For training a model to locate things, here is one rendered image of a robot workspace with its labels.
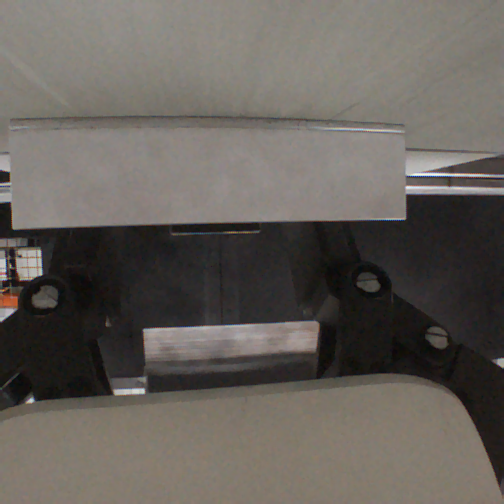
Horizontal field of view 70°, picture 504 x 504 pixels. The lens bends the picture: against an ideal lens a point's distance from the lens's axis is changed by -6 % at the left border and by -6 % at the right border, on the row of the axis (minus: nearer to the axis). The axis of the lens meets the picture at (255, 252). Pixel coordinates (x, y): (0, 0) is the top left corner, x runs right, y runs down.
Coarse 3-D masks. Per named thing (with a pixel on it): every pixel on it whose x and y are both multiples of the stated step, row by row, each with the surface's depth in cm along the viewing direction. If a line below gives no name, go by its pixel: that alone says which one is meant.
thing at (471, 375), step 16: (400, 352) 10; (464, 352) 9; (400, 368) 10; (416, 368) 9; (432, 368) 9; (448, 368) 9; (464, 368) 9; (480, 368) 9; (496, 368) 9; (448, 384) 9; (464, 384) 9; (480, 384) 9; (496, 384) 9; (464, 400) 9; (480, 400) 8; (496, 400) 9; (480, 416) 8; (496, 416) 8; (480, 432) 8; (496, 432) 8; (496, 448) 8; (496, 464) 8
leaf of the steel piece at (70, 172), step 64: (64, 128) 7; (128, 128) 7; (192, 128) 8; (256, 128) 8; (320, 128) 8; (384, 128) 8; (64, 192) 7; (128, 192) 8; (192, 192) 8; (256, 192) 8; (320, 192) 8; (384, 192) 9
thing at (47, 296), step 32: (32, 288) 8; (64, 288) 8; (32, 320) 8; (64, 320) 8; (32, 352) 7; (64, 352) 7; (96, 352) 10; (32, 384) 7; (64, 384) 7; (96, 384) 7
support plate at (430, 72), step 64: (0, 0) 3; (64, 0) 3; (128, 0) 3; (192, 0) 3; (256, 0) 3; (320, 0) 3; (384, 0) 3; (448, 0) 3; (0, 64) 5; (64, 64) 5; (128, 64) 5; (192, 64) 5; (256, 64) 5; (320, 64) 5; (384, 64) 5; (448, 64) 5; (0, 128) 8; (448, 128) 9
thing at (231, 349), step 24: (144, 336) 21; (168, 336) 21; (192, 336) 21; (216, 336) 21; (240, 336) 21; (264, 336) 21; (288, 336) 22; (312, 336) 22; (168, 360) 21; (192, 360) 21; (216, 360) 21; (240, 360) 21; (264, 360) 21; (288, 360) 21; (312, 360) 21; (144, 384) 20; (168, 384) 20; (192, 384) 20; (216, 384) 20; (240, 384) 21
